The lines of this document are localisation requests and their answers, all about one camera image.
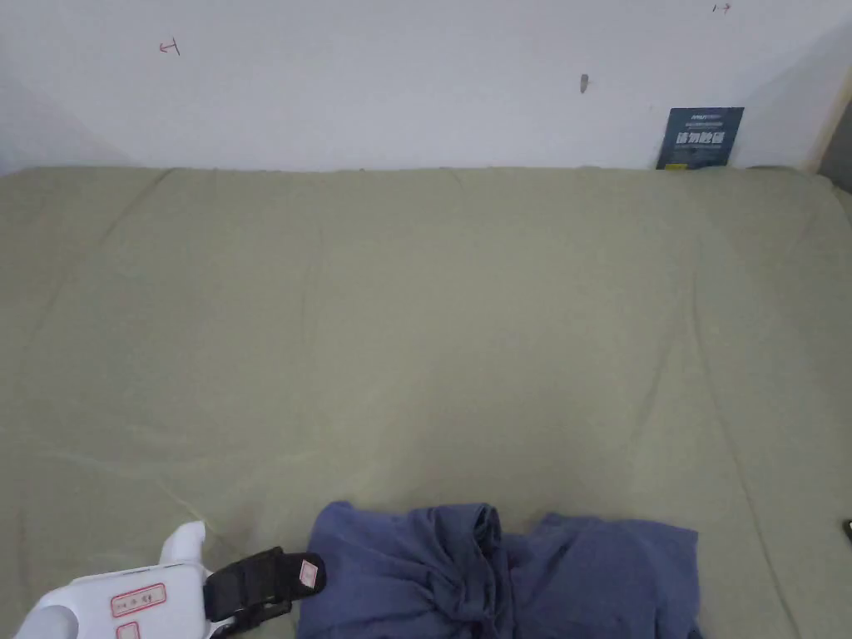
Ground bed with pale green sheet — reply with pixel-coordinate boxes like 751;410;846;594
0;165;852;639

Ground dark blue shirt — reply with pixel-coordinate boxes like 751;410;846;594
295;500;708;639

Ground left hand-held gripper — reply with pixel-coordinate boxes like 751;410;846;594
12;520;329;639

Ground dark blue sign card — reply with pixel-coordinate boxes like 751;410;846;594
655;106;746;171

